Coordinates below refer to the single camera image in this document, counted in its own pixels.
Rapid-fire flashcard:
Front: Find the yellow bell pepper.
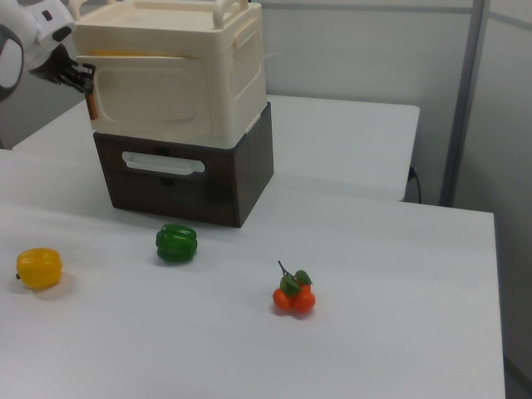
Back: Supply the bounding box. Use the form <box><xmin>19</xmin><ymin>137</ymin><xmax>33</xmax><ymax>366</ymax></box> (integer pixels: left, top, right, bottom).
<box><xmin>15</xmin><ymin>248</ymin><xmax>63</xmax><ymax>289</ymax></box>

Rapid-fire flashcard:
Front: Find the orange tangerine bunch with leaves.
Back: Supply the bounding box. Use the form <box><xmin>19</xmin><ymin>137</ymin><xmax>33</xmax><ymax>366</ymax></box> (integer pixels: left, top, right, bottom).
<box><xmin>272</xmin><ymin>260</ymin><xmax>317</xmax><ymax>316</ymax></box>

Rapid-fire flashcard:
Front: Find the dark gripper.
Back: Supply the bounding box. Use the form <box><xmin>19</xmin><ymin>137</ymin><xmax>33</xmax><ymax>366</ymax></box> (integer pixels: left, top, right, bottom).
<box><xmin>27</xmin><ymin>44</ymin><xmax>97</xmax><ymax>95</ymax></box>

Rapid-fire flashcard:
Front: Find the white drawer handle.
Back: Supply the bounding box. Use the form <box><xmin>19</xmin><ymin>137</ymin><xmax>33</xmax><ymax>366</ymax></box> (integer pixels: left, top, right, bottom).
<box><xmin>121</xmin><ymin>151</ymin><xmax>208</xmax><ymax>177</ymax></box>

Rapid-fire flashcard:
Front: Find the black power cable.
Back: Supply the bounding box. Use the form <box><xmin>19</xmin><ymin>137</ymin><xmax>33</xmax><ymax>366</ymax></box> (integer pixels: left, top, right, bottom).
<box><xmin>408</xmin><ymin>165</ymin><xmax>422</xmax><ymax>204</ymax></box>

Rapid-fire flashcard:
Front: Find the cream cabinet door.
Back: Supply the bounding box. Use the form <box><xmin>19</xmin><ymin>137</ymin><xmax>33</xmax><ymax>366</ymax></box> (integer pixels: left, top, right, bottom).
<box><xmin>76</xmin><ymin>53</ymin><xmax>218</xmax><ymax>135</ymax></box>

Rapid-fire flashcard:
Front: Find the cream plastic cabinet box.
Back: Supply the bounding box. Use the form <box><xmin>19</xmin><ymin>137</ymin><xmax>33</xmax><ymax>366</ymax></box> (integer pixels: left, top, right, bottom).
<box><xmin>68</xmin><ymin>0</ymin><xmax>268</xmax><ymax>150</ymax></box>

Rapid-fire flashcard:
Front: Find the dark brown drawer box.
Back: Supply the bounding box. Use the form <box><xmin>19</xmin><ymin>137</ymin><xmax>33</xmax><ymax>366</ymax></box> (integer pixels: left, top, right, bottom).
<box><xmin>93</xmin><ymin>101</ymin><xmax>275</xmax><ymax>229</ymax></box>

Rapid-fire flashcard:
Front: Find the gold door handle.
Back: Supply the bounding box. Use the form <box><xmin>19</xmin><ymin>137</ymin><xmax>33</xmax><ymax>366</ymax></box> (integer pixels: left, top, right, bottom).
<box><xmin>84</xmin><ymin>91</ymin><xmax>99</xmax><ymax>122</ymax></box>

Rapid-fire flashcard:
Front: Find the green bell pepper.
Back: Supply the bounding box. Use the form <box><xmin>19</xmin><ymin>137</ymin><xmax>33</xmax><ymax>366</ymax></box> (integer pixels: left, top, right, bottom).
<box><xmin>155</xmin><ymin>223</ymin><xmax>199</xmax><ymax>264</ymax></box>

